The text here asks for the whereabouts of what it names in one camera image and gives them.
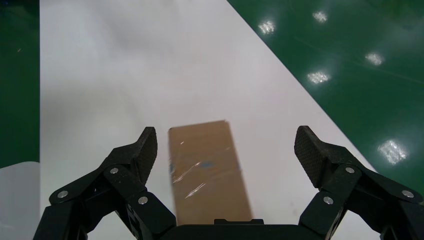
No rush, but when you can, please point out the small brown cardboard box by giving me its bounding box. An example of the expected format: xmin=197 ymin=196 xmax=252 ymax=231
xmin=167 ymin=119 xmax=254 ymax=227

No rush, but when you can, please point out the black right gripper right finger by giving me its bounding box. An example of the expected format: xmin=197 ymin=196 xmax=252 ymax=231
xmin=293 ymin=125 xmax=424 ymax=240

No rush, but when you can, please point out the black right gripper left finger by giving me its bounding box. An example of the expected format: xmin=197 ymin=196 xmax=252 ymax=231
xmin=32 ymin=126 xmax=177 ymax=240

